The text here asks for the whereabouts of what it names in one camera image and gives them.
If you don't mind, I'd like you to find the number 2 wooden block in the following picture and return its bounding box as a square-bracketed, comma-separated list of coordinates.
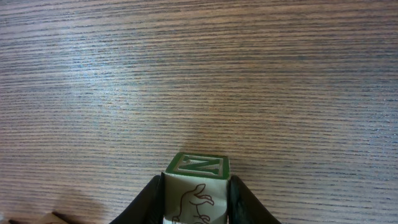
[33, 213, 68, 224]

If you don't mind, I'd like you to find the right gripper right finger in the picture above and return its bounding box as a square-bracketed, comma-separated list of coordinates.
[228, 175, 281, 224]

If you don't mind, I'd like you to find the plain animal wooden block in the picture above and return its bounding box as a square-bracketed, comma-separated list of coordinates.
[163, 152, 230, 224]

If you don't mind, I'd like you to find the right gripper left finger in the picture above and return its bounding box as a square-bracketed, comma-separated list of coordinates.
[110, 174, 165, 224]

